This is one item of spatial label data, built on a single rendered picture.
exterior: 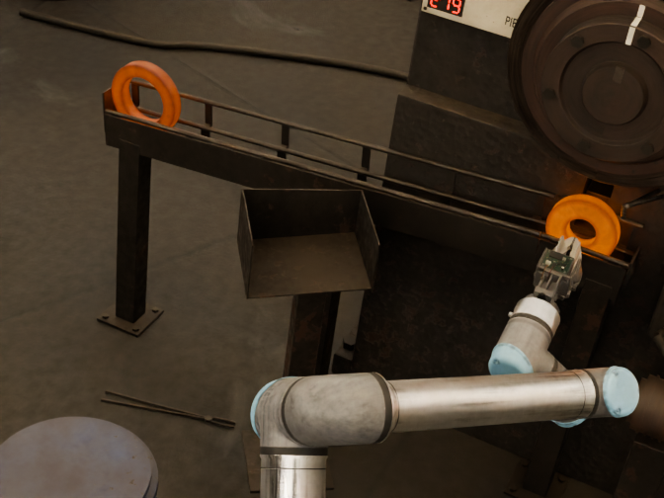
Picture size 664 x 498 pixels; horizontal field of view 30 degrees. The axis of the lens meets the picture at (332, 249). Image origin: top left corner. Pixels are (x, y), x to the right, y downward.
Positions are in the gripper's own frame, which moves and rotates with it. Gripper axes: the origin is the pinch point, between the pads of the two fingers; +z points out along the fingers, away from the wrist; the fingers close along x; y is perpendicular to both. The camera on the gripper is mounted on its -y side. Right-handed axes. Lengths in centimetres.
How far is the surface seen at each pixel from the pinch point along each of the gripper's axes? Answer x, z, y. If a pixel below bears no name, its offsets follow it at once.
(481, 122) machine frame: 28.0, 17.7, 7.1
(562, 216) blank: 4.5, 7.1, -1.1
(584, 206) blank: 0.8, 8.4, 3.0
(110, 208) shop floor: 143, 21, -85
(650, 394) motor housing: -25.0, -15.3, -18.4
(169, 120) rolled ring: 101, 3, -11
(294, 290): 48, -32, -6
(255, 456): 56, -43, -64
